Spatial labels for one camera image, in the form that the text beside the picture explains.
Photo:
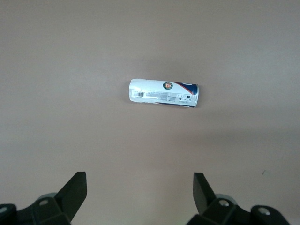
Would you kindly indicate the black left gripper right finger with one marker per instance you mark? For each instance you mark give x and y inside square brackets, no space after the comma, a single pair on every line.
[204,197]

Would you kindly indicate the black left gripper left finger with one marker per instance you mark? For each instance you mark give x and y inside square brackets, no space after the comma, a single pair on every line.
[70,197]

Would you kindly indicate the white blue tennis ball can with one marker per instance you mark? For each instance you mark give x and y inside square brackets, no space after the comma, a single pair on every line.
[161,95]

